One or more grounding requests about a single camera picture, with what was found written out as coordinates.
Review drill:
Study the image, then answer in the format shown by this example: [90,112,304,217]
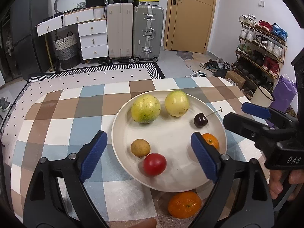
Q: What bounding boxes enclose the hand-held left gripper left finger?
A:
[23,130,108,228]

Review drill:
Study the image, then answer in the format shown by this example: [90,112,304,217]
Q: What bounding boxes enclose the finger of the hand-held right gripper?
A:
[242,102,298,126]
[223,113,285,148]

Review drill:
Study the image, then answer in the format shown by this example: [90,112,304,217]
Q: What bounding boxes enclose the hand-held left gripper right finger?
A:
[191,131,275,228]

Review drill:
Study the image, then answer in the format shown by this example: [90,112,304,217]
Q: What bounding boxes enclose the orange mandarin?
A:
[201,133,219,151]
[168,191,202,219]

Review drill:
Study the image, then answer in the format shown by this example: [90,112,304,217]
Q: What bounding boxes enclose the dark red cherry with stem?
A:
[193,107,224,128]

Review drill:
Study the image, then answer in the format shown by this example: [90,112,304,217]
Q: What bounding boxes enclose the white round plate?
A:
[111,90,228,193]

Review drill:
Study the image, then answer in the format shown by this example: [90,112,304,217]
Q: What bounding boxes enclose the brown longan with stem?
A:
[130,139,151,158]

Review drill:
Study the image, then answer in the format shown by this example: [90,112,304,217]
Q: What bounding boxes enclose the red cherry tomato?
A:
[143,153,167,177]

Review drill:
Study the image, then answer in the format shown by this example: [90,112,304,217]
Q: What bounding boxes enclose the small yellow-green round fruit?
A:
[165,90,190,117]

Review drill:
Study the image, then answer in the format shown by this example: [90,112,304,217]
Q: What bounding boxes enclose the large yellow-green round fruit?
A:
[131,94,161,124]

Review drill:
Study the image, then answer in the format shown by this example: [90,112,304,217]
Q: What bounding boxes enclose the person's right hand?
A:
[268,170,304,201]

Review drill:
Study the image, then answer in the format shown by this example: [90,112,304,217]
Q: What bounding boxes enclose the white enamel bucket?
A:
[250,85,275,107]

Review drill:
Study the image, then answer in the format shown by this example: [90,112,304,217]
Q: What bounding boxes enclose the purple plastic bag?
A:
[269,74,298,114]

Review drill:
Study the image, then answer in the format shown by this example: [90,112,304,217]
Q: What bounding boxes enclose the brown cardboard box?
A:
[224,71,246,89]

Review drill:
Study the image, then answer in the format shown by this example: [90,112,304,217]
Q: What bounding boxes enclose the checkered tablecloth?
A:
[7,77,285,228]

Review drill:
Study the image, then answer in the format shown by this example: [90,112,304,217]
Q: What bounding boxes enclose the loose sneakers pile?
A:
[190,58,234,78]

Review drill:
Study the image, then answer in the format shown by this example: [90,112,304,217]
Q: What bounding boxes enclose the shoe rack with shoes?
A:
[234,14,288,88]

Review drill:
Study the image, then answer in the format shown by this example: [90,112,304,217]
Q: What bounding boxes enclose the grey door mat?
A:
[176,51,202,71]

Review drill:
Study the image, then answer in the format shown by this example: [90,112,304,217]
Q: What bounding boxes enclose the grey slippers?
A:
[0,97,11,112]

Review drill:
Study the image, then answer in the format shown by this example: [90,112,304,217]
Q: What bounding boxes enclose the woven laundry basket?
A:
[53,31,80,70]

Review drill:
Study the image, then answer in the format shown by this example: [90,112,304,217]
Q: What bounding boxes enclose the wooden door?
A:
[163,0,218,54]

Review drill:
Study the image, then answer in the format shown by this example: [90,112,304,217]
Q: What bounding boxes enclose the white drawer dresser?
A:
[36,6,110,63]

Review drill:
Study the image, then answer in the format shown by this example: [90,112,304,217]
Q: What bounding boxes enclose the beige suitcase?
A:
[106,2,134,62]

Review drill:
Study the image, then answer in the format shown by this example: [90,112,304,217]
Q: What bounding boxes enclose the grey suitcase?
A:
[132,5,165,63]

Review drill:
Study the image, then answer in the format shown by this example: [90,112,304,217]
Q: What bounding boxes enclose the dark grey refrigerator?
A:
[9,0,51,81]

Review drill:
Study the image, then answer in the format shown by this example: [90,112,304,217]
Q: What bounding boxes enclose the dark glass cabinet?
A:
[0,2,15,86]

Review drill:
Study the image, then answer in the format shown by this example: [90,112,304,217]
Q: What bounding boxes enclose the yellow shoe box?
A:
[135,0,160,6]

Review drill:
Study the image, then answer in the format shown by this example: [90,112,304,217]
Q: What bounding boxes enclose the black storage box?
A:
[85,0,106,8]

